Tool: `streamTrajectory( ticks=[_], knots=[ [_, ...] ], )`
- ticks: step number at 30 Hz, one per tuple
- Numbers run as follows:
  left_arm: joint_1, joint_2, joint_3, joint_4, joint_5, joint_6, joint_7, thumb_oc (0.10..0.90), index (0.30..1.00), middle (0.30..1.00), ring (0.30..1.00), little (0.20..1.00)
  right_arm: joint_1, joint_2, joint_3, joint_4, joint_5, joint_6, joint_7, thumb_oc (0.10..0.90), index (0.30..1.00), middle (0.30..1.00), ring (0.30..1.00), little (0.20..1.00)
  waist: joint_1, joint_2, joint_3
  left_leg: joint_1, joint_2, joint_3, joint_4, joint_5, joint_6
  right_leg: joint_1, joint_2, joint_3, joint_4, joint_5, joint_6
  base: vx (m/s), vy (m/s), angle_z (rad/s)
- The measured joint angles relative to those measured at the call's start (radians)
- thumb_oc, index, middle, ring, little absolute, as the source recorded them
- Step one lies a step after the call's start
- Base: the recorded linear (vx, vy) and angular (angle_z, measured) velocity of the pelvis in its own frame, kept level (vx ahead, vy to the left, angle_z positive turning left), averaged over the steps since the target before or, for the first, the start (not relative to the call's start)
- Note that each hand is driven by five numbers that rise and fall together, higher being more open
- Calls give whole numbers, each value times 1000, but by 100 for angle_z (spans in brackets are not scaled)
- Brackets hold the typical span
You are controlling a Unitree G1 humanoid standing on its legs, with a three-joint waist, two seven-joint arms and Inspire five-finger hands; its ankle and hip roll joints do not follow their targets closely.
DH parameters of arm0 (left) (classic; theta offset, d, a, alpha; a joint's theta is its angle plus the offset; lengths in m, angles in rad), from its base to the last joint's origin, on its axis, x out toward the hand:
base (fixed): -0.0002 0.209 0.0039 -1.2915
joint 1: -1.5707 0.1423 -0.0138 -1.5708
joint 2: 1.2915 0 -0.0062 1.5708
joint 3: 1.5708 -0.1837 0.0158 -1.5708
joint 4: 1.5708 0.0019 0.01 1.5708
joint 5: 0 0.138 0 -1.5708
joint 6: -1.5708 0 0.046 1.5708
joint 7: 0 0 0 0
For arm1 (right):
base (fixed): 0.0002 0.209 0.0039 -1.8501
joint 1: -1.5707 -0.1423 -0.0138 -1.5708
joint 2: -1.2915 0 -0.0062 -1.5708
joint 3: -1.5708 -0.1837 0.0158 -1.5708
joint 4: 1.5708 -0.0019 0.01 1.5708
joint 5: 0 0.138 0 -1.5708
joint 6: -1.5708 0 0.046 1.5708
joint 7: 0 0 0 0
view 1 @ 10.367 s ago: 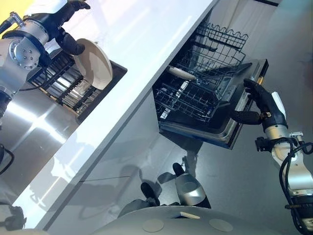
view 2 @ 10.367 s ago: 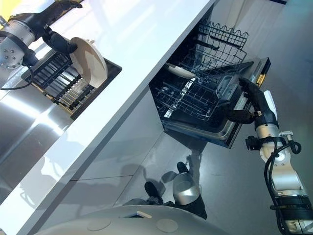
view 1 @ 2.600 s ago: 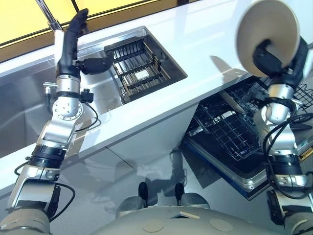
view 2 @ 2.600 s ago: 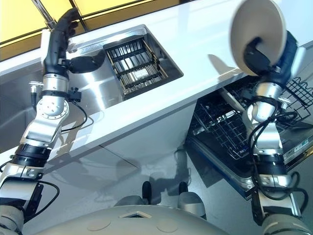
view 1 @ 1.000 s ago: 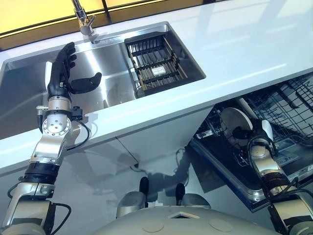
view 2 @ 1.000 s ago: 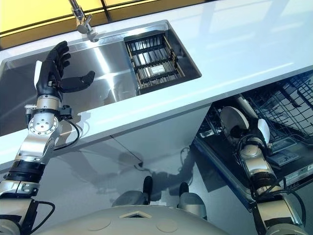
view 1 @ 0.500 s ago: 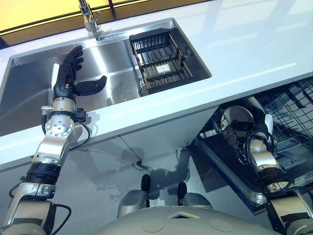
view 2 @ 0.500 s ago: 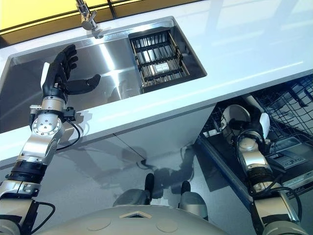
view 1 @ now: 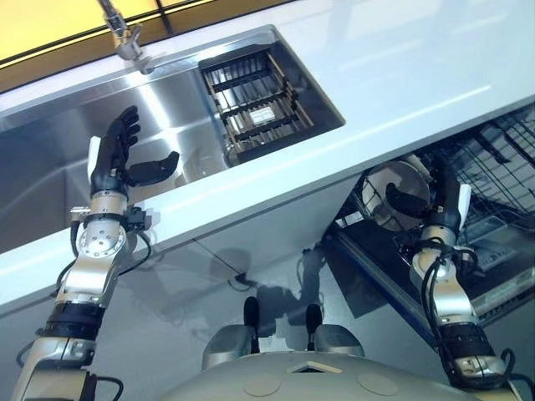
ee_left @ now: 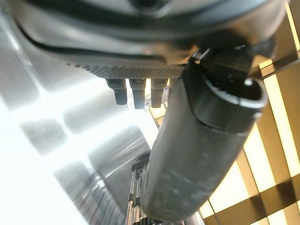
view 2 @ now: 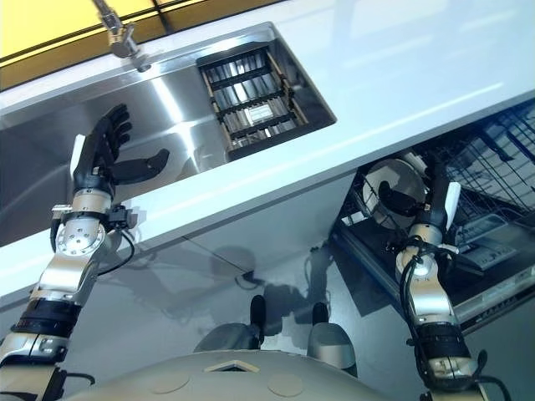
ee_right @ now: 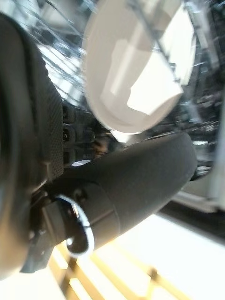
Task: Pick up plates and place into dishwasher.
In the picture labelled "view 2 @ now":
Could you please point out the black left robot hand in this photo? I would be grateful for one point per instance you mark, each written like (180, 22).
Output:
(98, 150)

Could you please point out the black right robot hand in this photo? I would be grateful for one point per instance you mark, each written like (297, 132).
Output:
(436, 204)

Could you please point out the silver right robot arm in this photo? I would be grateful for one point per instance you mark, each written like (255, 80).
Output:
(430, 301)

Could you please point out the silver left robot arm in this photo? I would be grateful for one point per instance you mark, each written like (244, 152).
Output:
(67, 271)

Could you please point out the grey dishwasher cutlery basket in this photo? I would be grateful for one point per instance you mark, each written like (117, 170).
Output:
(480, 246)

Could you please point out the open dishwasher door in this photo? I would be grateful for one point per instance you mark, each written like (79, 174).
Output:
(376, 267)

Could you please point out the stainless steel sink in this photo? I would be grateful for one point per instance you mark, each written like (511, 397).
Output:
(167, 104)

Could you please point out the chrome kitchen faucet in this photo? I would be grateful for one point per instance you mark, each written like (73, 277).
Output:
(119, 37)

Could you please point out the white cabinet front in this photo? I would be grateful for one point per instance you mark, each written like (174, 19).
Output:
(125, 301)

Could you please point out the black wooden sink drying rack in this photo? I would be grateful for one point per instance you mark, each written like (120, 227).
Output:
(251, 96)

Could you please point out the silver right robot leg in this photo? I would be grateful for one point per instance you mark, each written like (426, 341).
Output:
(330, 342)

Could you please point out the silver robot leg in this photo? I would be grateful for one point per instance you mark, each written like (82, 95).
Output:
(330, 342)
(234, 334)

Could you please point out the silver left robot leg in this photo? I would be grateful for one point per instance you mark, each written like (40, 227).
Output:
(234, 334)

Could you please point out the beige robot torso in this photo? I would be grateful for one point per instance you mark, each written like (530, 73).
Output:
(251, 376)

